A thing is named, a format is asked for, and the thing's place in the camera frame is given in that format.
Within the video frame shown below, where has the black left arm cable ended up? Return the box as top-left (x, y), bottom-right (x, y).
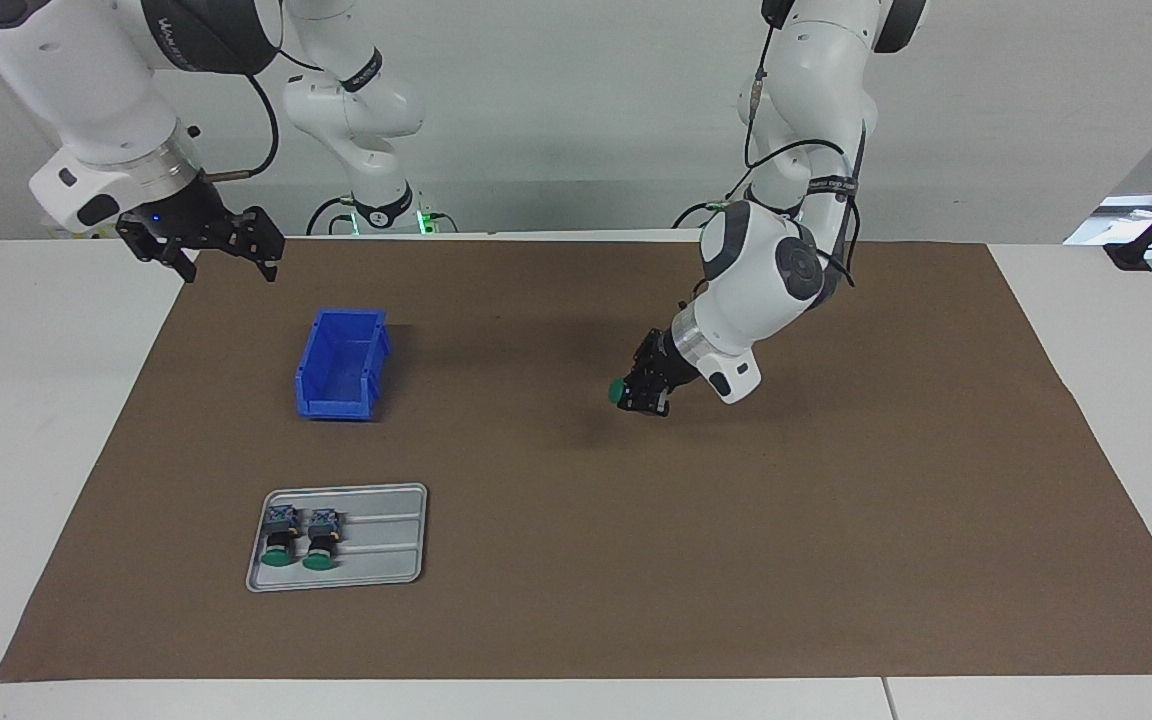
top-left (736, 25), bottom-right (869, 293)

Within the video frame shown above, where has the blue plastic storage bin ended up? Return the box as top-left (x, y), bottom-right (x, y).
top-left (294, 308), bottom-right (393, 421)

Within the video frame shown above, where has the brown table mat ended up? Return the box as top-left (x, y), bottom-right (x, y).
top-left (0, 238), bottom-right (1152, 683)

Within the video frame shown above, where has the black base cable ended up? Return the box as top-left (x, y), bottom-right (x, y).
top-left (306, 193), bottom-right (357, 237)
top-left (673, 170), bottom-right (767, 229)

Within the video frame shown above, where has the grey metal tray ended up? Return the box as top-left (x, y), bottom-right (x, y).
top-left (245, 483), bottom-right (429, 593)

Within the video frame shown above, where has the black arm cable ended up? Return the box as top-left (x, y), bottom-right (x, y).
top-left (736, 25), bottom-right (869, 293)
top-left (204, 70), bottom-right (283, 183)

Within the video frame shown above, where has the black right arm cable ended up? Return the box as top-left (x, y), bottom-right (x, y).
top-left (204, 70), bottom-right (283, 183)

